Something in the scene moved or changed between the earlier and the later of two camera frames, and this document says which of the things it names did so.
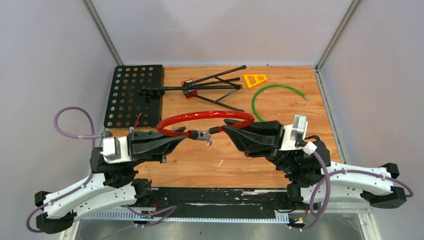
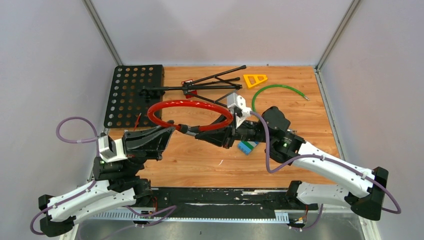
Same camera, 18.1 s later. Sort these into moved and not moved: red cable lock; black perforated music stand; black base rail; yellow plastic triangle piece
Moved: red cable lock
Not moved: black base rail; black perforated music stand; yellow plastic triangle piece
